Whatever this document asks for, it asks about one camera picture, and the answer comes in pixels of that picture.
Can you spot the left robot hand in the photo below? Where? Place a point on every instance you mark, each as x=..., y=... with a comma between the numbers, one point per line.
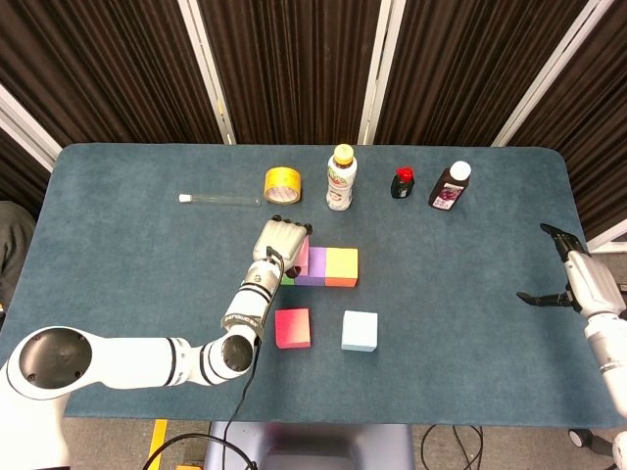
x=279, y=242

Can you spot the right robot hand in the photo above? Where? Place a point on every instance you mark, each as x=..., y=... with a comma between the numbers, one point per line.
x=595, y=284

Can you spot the pink foam cube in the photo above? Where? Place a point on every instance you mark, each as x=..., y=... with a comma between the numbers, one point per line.
x=304, y=254

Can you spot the green foam cube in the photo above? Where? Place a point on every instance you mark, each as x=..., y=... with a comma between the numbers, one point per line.
x=288, y=281

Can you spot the purple foam cube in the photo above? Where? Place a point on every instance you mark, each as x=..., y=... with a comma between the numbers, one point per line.
x=316, y=264

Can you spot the orange foam cube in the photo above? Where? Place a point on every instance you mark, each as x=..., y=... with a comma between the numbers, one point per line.
x=341, y=262

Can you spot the light blue foam cube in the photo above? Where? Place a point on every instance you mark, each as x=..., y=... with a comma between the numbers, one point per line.
x=359, y=329

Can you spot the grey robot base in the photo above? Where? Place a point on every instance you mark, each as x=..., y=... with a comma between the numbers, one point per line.
x=318, y=440

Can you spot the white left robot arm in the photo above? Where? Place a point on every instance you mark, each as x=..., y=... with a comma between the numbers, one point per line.
x=122, y=362

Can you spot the yellow tape roll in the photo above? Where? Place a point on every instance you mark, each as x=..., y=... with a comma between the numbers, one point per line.
x=284, y=177

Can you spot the drink bottle yellow cap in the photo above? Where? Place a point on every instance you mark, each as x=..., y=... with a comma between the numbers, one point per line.
x=340, y=186

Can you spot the red foam cube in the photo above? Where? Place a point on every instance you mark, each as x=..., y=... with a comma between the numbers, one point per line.
x=292, y=327

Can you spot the glass test tube white cap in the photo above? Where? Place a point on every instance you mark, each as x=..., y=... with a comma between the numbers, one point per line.
x=184, y=198

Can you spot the black ink bottle red cap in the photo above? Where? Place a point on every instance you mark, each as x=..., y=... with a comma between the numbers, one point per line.
x=402, y=187

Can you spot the black caster wheel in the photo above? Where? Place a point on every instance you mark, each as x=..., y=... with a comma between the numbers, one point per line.
x=578, y=437

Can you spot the brown pleated partition screen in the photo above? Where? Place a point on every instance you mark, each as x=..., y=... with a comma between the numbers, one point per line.
x=294, y=63
x=465, y=63
x=98, y=59
x=14, y=181
x=607, y=122

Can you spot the dark bottle white cap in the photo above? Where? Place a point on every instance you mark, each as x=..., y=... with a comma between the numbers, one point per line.
x=447, y=193

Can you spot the blue-grey table cloth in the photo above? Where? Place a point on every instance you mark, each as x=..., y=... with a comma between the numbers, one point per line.
x=441, y=372

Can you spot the yellow floor tape strip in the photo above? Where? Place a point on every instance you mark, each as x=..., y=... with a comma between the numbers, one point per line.
x=157, y=443

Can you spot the person in grey clothing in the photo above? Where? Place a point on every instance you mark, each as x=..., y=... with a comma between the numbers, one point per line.
x=14, y=254

